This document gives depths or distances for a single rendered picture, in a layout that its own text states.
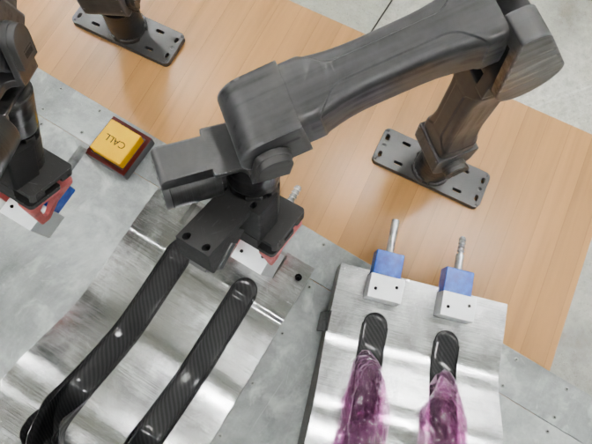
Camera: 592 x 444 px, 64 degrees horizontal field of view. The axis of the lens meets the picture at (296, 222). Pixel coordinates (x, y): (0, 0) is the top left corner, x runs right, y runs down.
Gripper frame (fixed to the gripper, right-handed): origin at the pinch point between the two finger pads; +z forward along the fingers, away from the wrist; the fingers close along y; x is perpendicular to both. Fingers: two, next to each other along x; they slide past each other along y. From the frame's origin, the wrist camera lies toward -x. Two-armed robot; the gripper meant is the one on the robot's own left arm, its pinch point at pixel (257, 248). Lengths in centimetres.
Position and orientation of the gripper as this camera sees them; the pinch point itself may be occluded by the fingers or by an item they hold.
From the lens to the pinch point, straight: 63.9
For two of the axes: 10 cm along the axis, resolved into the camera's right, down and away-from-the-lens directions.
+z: -0.4, 5.9, 8.1
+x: 5.4, -6.7, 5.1
